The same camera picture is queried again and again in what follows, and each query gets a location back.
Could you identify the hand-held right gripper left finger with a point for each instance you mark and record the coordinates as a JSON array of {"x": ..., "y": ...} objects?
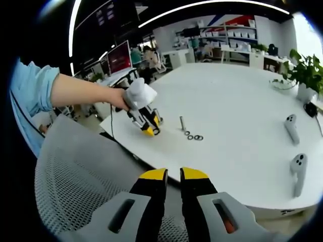
[{"x": 149, "y": 201}]

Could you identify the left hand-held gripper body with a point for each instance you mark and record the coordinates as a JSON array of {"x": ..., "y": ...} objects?
[{"x": 141, "y": 94}]

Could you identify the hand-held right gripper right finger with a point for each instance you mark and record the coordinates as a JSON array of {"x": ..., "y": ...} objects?
[{"x": 199, "y": 201}]

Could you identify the thin metal threaded stud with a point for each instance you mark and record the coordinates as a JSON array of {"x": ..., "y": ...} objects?
[{"x": 182, "y": 122}]

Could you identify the person's left hand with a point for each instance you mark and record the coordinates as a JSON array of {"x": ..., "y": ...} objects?
[{"x": 116, "y": 99}]

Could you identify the white standing desk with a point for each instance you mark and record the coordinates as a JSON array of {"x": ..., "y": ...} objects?
[{"x": 113, "y": 76}]

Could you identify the red screen monitor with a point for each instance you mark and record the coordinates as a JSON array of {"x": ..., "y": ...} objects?
[{"x": 119, "y": 56}]

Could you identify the white cabinet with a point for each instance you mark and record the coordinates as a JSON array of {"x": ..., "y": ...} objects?
[{"x": 179, "y": 59}]

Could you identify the grey mesh office chair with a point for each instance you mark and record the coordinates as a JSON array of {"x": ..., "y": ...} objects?
[{"x": 75, "y": 156}]

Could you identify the curved ceiling light strip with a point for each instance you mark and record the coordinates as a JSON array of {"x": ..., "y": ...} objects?
[
  {"x": 156, "y": 19},
  {"x": 71, "y": 37}
]

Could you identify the white handheld controller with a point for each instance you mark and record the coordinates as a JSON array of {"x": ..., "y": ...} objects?
[
  {"x": 291, "y": 124},
  {"x": 297, "y": 166}
]

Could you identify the shelf with white bins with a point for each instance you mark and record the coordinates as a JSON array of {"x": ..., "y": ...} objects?
[{"x": 232, "y": 34}]

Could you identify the white long counter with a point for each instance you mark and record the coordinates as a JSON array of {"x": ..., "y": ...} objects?
[{"x": 252, "y": 59}]

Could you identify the small background potted plant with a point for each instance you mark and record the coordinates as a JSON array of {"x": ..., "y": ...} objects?
[{"x": 260, "y": 48}]

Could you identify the small black device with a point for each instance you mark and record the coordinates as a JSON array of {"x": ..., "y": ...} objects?
[{"x": 310, "y": 109}]

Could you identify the potted green plant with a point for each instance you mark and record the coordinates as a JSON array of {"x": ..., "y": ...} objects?
[{"x": 306, "y": 70}]

